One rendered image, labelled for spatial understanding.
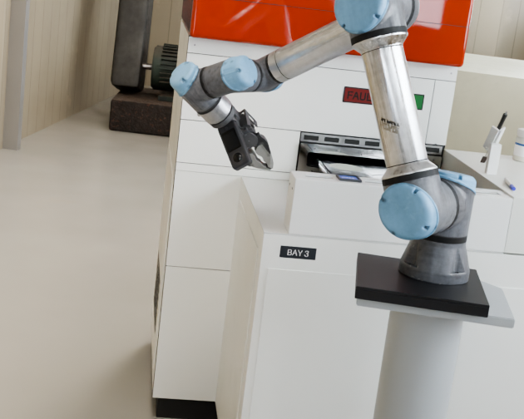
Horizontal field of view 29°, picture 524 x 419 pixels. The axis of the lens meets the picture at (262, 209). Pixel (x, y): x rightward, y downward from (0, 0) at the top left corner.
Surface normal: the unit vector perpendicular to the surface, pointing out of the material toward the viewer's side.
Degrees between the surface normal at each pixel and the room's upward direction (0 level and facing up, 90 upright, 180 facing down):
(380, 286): 1
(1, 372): 0
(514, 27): 90
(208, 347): 90
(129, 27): 78
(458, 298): 1
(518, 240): 90
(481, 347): 90
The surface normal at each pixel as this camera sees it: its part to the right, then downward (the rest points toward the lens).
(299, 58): -0.42, 0.44
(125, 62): 0.04, 0.04
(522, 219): 0.11, 0.25
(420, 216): -0.53, 0.25
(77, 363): 0.12, -0.97
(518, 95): -0.11, 0.22
